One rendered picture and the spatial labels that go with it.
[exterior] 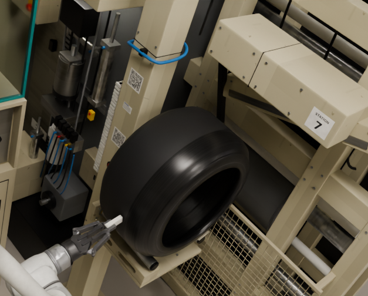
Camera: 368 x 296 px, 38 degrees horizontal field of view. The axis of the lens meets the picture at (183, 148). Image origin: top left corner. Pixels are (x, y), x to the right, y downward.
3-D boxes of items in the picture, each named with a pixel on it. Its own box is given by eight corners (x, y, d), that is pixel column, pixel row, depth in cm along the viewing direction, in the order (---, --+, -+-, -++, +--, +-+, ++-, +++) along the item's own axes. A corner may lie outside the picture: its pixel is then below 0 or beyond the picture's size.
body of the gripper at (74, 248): (71, 256, 177) (94, 242, 182) (57, 239, 181) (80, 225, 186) (72, 268, 183) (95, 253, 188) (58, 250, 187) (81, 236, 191)
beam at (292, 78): (204, 53, 207) (217, 19, 198) (245, 44, 224) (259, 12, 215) (325, 150, 180) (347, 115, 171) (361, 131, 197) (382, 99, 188)
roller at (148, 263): (110, 204, 231) (106, 211, 233) (101, 207, 228) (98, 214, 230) (161, 261, 216) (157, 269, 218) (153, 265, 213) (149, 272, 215)
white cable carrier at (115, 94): (93, 168, 240) (115, 81, 211) (101, 164, 244) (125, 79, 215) (98, 174, 238) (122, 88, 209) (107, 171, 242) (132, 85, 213)
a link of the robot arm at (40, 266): (41, 257, 185) (63, 287, 181) (1, 283, 178) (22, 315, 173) (41, 244, 177) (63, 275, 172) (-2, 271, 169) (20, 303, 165)
